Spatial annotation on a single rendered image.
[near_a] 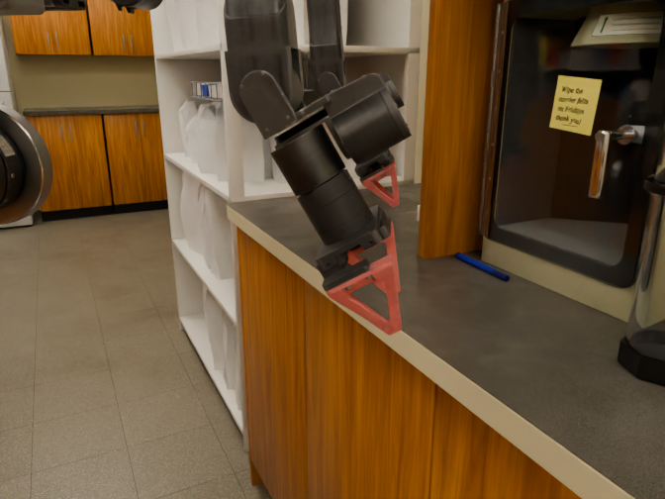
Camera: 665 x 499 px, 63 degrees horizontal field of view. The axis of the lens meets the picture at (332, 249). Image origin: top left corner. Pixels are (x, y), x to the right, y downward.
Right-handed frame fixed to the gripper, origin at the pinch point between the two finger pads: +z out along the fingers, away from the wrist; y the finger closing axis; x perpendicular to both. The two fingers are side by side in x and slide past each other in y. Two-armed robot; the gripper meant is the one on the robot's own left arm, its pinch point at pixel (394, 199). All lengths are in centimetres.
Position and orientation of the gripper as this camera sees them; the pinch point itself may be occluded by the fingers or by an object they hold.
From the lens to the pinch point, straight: 105.1
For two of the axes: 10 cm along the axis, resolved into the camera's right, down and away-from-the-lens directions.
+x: -8.6, 4.5, 2.4
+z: 5.0, 8.4, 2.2
